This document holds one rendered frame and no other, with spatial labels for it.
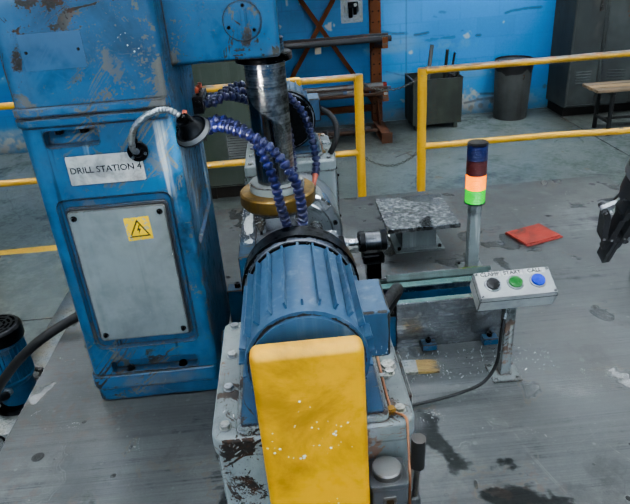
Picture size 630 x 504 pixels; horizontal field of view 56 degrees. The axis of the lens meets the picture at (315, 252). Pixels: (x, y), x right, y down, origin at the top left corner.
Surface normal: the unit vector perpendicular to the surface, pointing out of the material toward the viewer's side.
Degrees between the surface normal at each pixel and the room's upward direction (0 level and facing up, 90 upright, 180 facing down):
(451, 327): 90
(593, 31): 90
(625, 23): 90
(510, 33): 90
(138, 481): 0
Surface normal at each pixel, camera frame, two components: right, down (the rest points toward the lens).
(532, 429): -0.07, -0.89
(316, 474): 0.07, 0.45
